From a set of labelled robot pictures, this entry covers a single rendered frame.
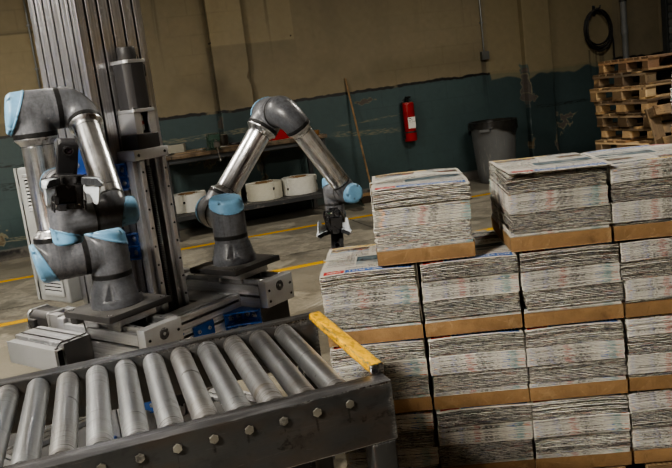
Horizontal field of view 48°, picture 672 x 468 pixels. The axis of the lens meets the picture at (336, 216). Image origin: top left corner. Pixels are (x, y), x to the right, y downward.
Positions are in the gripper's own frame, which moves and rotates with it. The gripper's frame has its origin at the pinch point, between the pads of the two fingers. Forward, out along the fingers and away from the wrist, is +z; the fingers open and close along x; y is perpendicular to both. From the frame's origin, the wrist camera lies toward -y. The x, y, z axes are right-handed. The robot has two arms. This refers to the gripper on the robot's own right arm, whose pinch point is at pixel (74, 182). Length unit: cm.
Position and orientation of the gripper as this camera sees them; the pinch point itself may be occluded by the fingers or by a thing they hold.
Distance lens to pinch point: 170.3
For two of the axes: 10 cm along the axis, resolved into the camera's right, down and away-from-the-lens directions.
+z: 4.6, 1.0, -8.8
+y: 0.1, 9.9, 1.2
